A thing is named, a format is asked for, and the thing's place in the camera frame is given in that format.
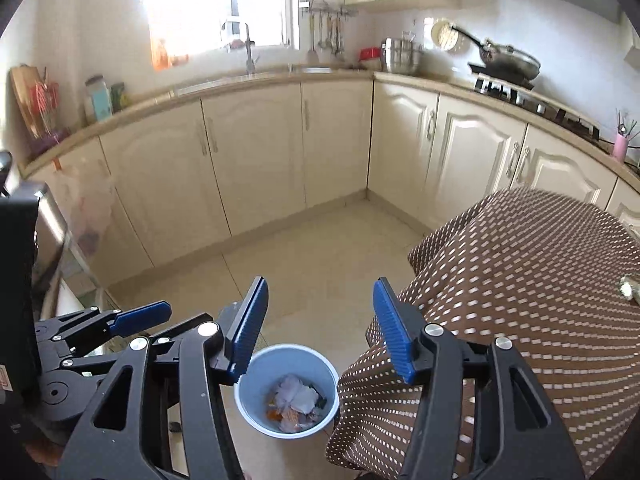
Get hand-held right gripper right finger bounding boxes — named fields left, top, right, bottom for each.
left=372, top=276, right=586, bottom=480

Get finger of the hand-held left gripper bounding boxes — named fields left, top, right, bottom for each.
left=34, top=300, right=174, bottom=357
left=59, top=302, right=251, bottom=377

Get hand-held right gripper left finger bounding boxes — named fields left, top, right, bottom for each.
left=57, top=275, right=271, bottom=480

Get light blue plastic bin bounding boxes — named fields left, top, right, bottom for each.
left=233, top=343, right=341, bottom=440

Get white orange wrapper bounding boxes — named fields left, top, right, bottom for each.
left=279, top=407, right=314, bottom=434

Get crumpled white tissue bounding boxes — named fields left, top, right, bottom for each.
left=275, top=374, right=321, bottom=413

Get translucent plastic bag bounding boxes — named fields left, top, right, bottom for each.
left=54, top=159, right=119, bottom=262

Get brown dotted tablecloth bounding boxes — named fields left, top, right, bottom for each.
left=325, top=187, right=640, bottom=477

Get purple bowl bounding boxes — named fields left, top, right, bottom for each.
left=29, top=129, right=72, bottom=157

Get cream lower kitchen cabinets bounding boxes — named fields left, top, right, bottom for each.
left=22, top=71, right=640, bottom=287

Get wooden cutting board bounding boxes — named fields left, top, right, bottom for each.
left=9, top=63, right=52, bottom=142

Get clear storage jar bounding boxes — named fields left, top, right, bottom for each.
left=83, top=75, right=114, bottom=124

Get shiny foil wrapper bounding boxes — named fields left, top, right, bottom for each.
left=620, top=275, right=640, bottom=307

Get orange bag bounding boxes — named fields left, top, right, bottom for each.
left=151, top=37, right=189, bottom=72

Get gas stove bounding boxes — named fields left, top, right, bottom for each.
left=470, top=72, right=602, bottom=142

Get steel sink faucet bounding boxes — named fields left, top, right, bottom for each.
left=243, top=22, right=259, bottom=75

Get stacked steel pots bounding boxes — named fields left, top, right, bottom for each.
left=380, top=35, right=425, bottom=74

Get pink utensil cup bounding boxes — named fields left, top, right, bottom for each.
left=612, top=107, right=640, bottom=162

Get round white yellow strainer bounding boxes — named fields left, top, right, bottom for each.
left=430, top=18, right=457, bottom=52

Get hanging utensil rack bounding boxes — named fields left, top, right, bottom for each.
left=298, top=0, right=359, bottom=62

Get bright kitchen window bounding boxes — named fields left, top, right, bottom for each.
left=142, top=0, right=301, bottom=54

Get red wire utensil holder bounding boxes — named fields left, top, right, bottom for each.
left=30, top=80, right=61, bottom=137

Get steel wok with handle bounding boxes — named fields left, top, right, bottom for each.
left=451, top=25, right=542, bottom=82

